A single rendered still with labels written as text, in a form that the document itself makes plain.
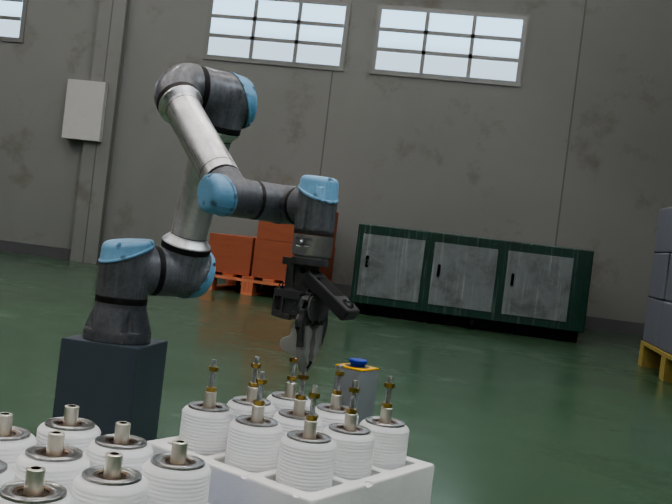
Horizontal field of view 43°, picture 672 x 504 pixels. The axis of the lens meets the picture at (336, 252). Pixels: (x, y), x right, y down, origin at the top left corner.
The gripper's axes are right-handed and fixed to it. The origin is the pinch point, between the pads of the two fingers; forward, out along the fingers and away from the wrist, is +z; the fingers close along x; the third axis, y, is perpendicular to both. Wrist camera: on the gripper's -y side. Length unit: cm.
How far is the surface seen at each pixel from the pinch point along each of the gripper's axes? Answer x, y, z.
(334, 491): 14.3, -16.6, 16.6
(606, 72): -695, 127, -214
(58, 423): 41.6, 18.5, 9.4
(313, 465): 16.3, -13.2, 12.8
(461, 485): -71, -7, 35
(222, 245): -453, 377, -6
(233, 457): 16.4, 2.7, 15.2
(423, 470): -13.0, -20.1, 17.2
